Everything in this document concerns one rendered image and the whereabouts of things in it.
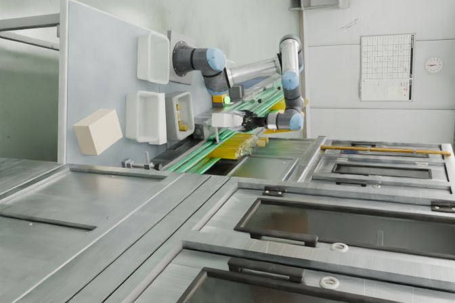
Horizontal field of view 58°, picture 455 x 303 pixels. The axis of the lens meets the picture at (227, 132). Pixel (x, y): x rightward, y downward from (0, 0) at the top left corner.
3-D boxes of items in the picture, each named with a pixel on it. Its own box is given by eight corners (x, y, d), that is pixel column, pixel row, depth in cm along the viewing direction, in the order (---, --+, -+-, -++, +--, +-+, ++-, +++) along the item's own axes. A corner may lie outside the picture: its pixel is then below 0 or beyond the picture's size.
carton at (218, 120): (212, 113, 188) (223, 113, 186) (231, 114, 210) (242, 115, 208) (211, 126, 188) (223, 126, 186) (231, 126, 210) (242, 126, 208)
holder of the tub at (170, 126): (164, 150, 209) (178, 151, 206) (158, 97, 202) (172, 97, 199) (181, 140, 225) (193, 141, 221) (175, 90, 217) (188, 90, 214)
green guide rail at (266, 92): (206, 126, 223) (220, 126, 219) (206, 124, 222) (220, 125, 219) (289, 76, 376) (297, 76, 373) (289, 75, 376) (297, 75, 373)
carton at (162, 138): (149, 143, 196) (160, 144, 194) (146, 93, 193) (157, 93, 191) (156, 142, 202) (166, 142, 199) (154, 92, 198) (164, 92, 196)
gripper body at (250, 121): (240, 112, 188) (265, 112, 183) (247, 113, 196) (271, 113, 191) (240, 128, 188) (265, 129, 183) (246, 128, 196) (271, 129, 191)
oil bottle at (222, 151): (203, 157, 221) (240, 159, 213) (202, 147, 220) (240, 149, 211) (208, 153, 226) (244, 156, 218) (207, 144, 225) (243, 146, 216)
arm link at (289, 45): (298, 22, 209) (302, 79, 174) (300, 40, 217) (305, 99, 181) (276, 26, 212) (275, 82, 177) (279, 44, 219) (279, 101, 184)
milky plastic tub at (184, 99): (164, 140, 208) (179, 141, 204) (158, 97, 202) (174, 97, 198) (181, 131, 223) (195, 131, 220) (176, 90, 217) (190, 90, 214)
